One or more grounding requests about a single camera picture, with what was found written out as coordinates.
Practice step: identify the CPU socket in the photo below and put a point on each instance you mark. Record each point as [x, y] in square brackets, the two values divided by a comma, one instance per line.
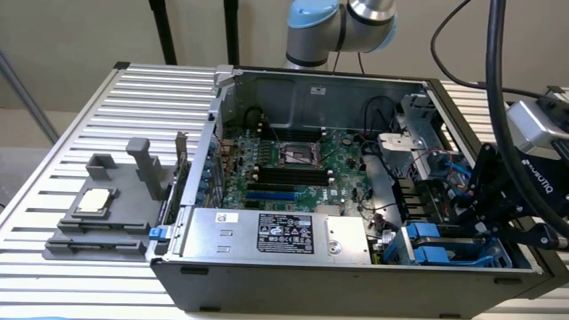
[295, 155]

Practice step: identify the graphics card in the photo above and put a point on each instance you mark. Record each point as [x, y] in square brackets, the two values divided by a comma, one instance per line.
[182, 156]

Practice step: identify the silver metal disk bay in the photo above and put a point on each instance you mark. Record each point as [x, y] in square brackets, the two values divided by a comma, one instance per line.
[414, 133]

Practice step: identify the black RAM slot bank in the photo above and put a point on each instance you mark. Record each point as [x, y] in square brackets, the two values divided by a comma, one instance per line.
[294, 176]
[290, 133]

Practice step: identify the grey parts rack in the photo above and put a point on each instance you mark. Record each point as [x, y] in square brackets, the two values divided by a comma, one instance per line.
[125, 206]

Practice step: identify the black open PC case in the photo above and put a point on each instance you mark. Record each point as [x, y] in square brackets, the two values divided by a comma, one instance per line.
[311, 286]

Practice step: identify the black expansion slot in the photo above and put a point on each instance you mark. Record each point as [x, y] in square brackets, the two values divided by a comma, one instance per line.
[271, 187]

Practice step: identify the silver CPU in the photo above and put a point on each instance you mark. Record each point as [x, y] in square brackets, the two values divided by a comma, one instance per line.
[95, 200]

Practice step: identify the grey metal pole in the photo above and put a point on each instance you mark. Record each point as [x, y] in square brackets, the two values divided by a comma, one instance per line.
[27, 93]

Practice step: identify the silver power supply unit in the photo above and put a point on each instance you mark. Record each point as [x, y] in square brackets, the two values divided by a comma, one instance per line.
[250, 240]

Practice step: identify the blue expansion slot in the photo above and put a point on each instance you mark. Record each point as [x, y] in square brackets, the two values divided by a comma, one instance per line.
[271, 196]

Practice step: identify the blue disk carrier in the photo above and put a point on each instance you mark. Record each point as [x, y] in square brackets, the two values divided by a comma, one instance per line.
[423, 231]
[434, 256]

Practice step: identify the green motherboard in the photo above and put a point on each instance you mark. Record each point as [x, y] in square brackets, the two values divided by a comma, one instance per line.
[343, 156]

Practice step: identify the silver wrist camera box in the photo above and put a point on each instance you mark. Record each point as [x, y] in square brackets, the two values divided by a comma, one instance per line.
[531, 123]

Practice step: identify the blue case latch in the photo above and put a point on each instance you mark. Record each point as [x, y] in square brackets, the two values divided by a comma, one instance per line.
[159, 233]

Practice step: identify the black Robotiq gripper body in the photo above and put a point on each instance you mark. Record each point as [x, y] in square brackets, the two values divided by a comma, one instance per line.
[538, 180]

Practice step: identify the black post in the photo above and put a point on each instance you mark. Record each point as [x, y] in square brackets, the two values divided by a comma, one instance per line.
[166, 33]
[231, 33]

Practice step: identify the RAM stick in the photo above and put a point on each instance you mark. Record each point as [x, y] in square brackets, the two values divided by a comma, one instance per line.
[95, 247]

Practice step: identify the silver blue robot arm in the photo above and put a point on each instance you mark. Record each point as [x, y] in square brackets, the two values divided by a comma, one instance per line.
[311, 33]

